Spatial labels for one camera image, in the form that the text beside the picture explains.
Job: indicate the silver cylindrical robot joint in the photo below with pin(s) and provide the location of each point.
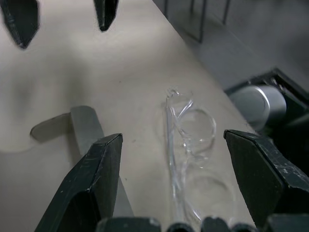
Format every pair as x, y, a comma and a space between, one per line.
256, 104

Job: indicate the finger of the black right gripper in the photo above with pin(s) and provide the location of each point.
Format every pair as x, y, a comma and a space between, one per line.
23, 21
105, 14

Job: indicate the clear plastic glasses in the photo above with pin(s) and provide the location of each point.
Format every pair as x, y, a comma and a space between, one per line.
172, 154

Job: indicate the dark metal furniture frame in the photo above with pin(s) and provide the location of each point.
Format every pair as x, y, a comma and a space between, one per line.
201, 21

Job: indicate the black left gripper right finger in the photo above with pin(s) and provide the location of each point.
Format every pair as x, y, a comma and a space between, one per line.
258, 174

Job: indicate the dark metal furniture leg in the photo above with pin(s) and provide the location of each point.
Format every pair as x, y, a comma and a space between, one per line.
226, 12

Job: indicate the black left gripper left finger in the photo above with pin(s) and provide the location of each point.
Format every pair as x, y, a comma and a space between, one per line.
82, 183

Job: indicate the black robot body housing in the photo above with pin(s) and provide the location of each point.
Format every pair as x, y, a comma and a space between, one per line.
298, 106

